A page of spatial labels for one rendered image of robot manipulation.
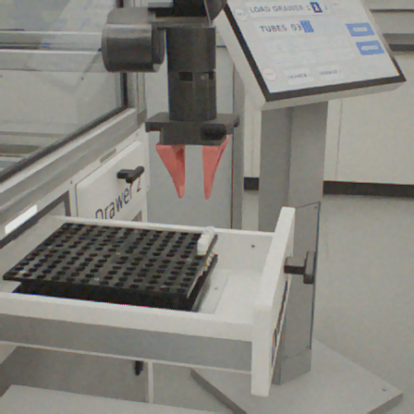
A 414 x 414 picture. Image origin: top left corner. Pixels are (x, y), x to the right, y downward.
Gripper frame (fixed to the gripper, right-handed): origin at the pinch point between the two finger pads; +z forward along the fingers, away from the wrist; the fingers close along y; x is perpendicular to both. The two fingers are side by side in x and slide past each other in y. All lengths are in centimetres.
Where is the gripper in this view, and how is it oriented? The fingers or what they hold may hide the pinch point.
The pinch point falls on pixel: (194, 191)
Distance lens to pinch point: 77.2
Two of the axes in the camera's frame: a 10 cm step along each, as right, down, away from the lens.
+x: 2.1, -3.1, 9.3
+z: 0.2, 9.5, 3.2
